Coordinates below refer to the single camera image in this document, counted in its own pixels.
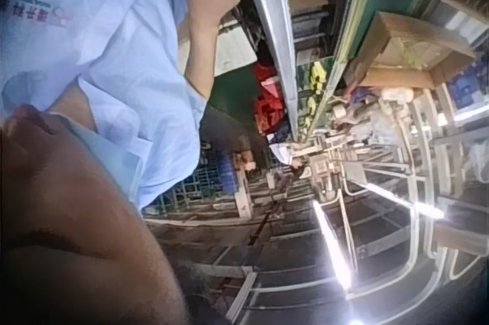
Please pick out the open brown cardboard box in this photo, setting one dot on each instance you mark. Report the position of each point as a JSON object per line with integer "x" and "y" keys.
{"x": 412, "y": 49}

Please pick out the red bag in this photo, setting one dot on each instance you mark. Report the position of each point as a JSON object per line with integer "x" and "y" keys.
{"x": 269, "y": 99}

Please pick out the blue plastic crate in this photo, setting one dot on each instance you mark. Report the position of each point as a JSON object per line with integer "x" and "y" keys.
{"x": 468, "y": 88}

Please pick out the white paper sheet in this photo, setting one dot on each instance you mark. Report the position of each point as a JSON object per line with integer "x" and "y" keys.
{"x": 233, "y": 49}

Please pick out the long ceiling light strip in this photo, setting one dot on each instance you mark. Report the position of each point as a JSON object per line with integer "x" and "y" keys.
{"x": 331, "y": 241}
{"x": 401, "y": 199}

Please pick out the stack of blue crates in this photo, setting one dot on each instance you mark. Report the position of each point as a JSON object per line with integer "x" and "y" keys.
{"x": 206, "y": 179}

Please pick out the grey metal workbench rail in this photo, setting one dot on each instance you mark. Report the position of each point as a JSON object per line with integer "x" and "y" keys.
{"x": 273, "y": 34}

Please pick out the row of yellow green bins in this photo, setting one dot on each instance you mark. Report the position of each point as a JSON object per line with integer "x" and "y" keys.
{"x": 315, "y": 88}

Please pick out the white plastic bag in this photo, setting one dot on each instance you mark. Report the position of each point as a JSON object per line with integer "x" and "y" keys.
{"x": 397, "y": 94}

